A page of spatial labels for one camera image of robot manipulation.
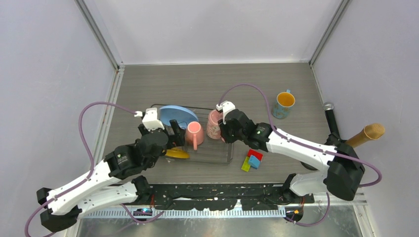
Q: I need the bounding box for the red toy block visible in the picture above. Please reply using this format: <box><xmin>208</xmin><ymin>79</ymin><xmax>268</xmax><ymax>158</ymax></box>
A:
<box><xmin>247</xmin><ymin>149</ymin><xmax>263</xmax><ymax>161</ymax></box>

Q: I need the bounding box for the black microphone stand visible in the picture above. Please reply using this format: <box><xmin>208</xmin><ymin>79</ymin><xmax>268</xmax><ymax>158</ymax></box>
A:
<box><xmin>300</xmin><ymin>132</ymin><xmax>346</xmax><ymax>171</ymax></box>

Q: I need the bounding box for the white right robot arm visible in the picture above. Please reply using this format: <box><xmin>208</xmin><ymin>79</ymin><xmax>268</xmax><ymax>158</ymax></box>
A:
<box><xmin>218</xmin><ymin>109</ymin><xmax>365</xmax><ymax>203</ymax></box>

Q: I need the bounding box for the black silver microphone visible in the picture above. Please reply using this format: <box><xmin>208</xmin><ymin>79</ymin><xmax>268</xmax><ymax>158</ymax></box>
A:
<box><xmin>323</xmin><ymin>102</ymin><xmax>340</xmax><ymax>137</ymax></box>

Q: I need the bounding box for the blue butterfly mug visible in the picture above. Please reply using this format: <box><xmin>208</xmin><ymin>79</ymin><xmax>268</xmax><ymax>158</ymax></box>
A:
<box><xmin>271</xmin><ymin>89</ymin><xmax>295</xmax><ymax>119</ymax></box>

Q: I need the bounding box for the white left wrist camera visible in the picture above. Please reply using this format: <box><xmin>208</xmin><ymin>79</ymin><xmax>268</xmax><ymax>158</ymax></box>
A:
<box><xmin>134</xmin><ymin>107</ymin><xmax>164</xmax><ymax>131</ymax></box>

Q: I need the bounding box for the light blue plate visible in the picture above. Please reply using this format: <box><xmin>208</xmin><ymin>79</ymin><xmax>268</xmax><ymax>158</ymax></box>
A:
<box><xmin>159</xmin><ymin>105</ymin><xmax>199</xmax><ymax>130</ymax></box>

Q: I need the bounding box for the black wire dish rack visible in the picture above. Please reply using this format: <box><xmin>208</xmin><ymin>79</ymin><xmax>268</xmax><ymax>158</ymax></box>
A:
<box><xmin>151</xmin><ymin>104</ymin><xmax>234</xmax><ymax>164</ymax></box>

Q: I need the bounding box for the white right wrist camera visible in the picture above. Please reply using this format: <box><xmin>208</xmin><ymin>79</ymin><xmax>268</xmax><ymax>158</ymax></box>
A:
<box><xmin>215</xmin><ymin>101</ymin><xmax>236</xmax><ymax>124</ymax></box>

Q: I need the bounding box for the patterned pink mug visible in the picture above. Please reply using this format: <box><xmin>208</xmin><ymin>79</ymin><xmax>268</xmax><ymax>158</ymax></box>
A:
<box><xmin>207</xmin><ymin>110</ymin><xmax>223</xmax><ymax>140</ymax></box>

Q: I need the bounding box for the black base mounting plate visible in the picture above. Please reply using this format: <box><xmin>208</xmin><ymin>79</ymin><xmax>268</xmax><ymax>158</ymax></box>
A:
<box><xmin>131</xmin><ymin>183</ymin><xmax>314</xmax><ymax>211</ymax></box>

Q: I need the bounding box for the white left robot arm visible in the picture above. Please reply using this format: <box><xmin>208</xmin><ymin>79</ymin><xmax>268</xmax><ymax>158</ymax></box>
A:
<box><xmin>37</xmin><ymin>119</ymin><xmax>186</xmax><ymax>233</ymax></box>

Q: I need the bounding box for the gold microphone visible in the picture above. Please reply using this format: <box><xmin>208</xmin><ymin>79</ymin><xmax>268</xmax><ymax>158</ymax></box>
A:
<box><xmin>345</xmin><ymin>123</ymin><xmax>385</xmax><ymax>148</ymax></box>

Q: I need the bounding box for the blue toy block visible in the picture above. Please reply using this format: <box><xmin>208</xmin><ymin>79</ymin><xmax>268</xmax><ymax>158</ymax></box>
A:
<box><xmin>248</xmin><ymin>155</ymin><xmax>261</xmax><ymax>169</ymax></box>

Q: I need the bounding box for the yellow patterned plate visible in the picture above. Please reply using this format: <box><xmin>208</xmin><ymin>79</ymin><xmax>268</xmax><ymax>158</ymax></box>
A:
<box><xmin>166</xmin><ymin>148</ymin><xmax>190</xmax><ymax>159</ymax></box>

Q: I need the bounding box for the plain pink mug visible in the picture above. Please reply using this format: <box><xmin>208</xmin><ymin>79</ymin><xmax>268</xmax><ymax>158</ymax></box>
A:
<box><xmin>185</xmin><ymin>121</ymin><xmax>205</xmax><ymax>151</ymax></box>

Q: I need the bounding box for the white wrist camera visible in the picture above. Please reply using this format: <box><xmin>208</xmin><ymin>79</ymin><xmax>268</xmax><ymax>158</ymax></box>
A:
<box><xmin>215</xmin><ymin>101</ymin><xmax>236</xmax><ymax>124</ymax></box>
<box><xmin>134</xmin><ymin>107</ymin><xmax>164</xmax><ymax>131</ymax></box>

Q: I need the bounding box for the yellow-green toy block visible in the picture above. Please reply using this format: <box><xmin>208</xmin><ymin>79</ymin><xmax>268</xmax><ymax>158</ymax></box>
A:
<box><xmin>241</xmin><ymin>157</ymin><xmax>251</xmax><ymax>172</ymax></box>

